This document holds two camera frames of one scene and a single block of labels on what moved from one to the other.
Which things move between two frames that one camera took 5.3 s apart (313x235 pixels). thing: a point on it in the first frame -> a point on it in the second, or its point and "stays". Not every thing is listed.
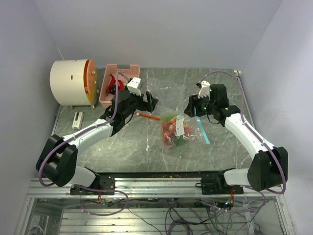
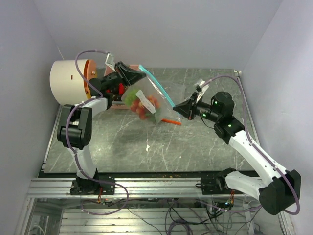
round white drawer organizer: [74, 82] stays
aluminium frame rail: [145, 187] stays
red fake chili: [121, 85] stays
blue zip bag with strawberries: [179, 128] -> [145, 99]
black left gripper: [149, 105] -> [129, 76]
